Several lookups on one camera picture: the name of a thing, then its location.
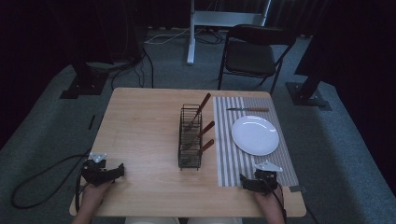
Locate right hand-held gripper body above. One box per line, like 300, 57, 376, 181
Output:
247, 160, 285, 196

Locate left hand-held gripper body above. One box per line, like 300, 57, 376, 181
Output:
80, 151, 117, 188

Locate person's left hand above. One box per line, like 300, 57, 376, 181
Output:
80, 181, 115, 209

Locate person's right hand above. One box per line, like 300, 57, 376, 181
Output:
252, 188, 283, 213

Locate grey striped placemat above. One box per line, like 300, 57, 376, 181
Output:
212, 95, 300, 189

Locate white round plate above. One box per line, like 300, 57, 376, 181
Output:
231, 115, 280, 157

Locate black stand with base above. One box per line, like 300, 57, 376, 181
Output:
59, 60, 110, 100
285, 59, 333, 112

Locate black folding chair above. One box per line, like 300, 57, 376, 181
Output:
217, 23, 297, 96

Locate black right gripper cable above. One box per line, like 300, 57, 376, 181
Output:
262, 177, 320, 224

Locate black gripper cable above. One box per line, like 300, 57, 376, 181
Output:
10, 153, 92, 214
262, 177, 320, 224

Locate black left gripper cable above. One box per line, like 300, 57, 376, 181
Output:
10, 153, 92, 214

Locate wooden-handled fork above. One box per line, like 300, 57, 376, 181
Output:
181, 120, 216, 151
184, 92, 212, 132
181, 138, 216, 166

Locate black wire cutlery rack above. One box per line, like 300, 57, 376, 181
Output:
177, 104, 205, 172

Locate wooden-handled knife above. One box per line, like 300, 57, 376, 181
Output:
225, 106, 270, 113

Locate black floor cables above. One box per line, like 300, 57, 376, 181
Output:
109, 29, 225, 90

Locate white floor cable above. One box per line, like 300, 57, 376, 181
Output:
144, 26, 191, 46

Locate white metal desk frame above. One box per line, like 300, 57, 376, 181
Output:
185, 0, 273, 66

